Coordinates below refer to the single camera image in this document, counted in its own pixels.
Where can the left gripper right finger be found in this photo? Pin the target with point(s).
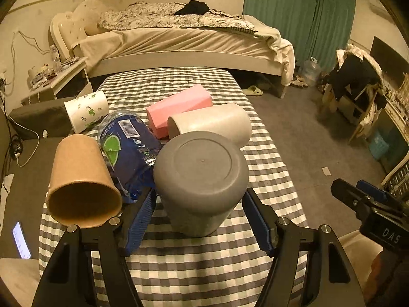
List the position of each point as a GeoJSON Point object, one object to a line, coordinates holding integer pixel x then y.
{"type": "Point", "coordinates": [329, 280]}

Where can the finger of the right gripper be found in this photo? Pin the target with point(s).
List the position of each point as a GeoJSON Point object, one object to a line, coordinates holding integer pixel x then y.
{"type": "Point", "coordinates": [354, 198]}
{"type": "Point", "coordinates": [377, 194]}

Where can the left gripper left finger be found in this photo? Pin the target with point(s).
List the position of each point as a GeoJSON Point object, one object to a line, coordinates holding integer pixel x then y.
{"type": "Point", "coordinates": [68, 279]}

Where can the grey plastic cup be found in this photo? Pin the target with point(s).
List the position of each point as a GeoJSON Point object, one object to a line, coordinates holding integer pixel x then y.
{"type": "Point", "coordinates": [200, 178]}

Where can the brown paper cup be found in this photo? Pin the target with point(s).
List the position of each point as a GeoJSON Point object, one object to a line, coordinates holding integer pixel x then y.
{"type": "Point", "coordinates": [81, 191]}

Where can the white plastic cup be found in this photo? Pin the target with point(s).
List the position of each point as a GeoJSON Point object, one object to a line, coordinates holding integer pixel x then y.
{"type": "Point", "coordinates": [228, 120]}

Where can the white floral paper cup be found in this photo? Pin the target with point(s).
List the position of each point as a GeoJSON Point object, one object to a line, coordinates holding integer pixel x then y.
{"type": "Point", "coordinates": [86, 110]}

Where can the person's right hand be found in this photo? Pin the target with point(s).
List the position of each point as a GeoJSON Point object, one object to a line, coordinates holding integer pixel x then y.
{"type": "Point", "coordinates": [387, 284]}

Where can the blue plastic basket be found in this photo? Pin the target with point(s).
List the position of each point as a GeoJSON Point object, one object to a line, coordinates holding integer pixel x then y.
{"type": "Point", "coordinates": [378, 147]}

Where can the white card on floor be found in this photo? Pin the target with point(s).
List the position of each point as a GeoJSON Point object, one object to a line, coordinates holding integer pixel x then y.
{"type": "Point", "coordinates": [326, 171]}

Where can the glowing phone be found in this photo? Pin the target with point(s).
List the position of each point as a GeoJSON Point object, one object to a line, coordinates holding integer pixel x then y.
{"type": "Point", "coordinates": [20, 242]}

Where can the checkered tablecloth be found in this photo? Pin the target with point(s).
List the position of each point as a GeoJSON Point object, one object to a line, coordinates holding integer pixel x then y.
{"type": "Point", "coordinates": [226, 268]}

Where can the wooden chair with clothes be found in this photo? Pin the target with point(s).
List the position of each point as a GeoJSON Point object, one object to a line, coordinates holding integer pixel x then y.
{"type": "Point", "coordinates": [356, 80]}

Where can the large clear water jug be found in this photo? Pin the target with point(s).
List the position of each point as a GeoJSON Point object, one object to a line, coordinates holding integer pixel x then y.
{"type": "Point", "coordinates": [310, 71]}

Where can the blue plastic water bottle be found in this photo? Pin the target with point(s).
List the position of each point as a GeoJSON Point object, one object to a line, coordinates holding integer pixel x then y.
{"type": "Point", "coordinates": [131, 150]}

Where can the beige slipper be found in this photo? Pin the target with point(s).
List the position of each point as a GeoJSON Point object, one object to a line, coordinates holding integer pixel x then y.
{"type": "Point", "coordinates": [253, 91]}

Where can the dark cushion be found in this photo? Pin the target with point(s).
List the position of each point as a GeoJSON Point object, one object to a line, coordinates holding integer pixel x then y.
{"type": "Point", "coordinates": [49, 115]}

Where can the green curtain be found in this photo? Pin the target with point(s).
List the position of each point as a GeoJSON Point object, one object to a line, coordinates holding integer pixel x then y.
{"type": "Point", "coordinates": [316, 28]}

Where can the white nightstand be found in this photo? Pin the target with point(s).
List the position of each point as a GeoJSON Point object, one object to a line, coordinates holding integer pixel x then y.
{"type": "Point", "coordinates": [61, 84]}

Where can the small clear bottle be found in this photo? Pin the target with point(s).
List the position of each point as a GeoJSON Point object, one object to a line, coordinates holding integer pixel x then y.
{"type": "Point", "coordinates": [55, 56]}

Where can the white bed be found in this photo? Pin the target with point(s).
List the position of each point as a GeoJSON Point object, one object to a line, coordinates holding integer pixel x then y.
{"type": "Point", "coordinates": [112, 51]}

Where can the black garment on bed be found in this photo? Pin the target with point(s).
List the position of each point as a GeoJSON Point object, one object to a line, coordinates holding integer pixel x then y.
{"type": "Point", "coordinates": [194, 8]}

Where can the white pillow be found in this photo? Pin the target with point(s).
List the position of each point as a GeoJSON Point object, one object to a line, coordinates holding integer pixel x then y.
{"type": "Point", "coordinates": [88, 14]}

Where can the floral duvet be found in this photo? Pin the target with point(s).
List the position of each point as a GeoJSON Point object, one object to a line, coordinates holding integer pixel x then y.
{"type": "Point", "coordinates": [162, 15]}

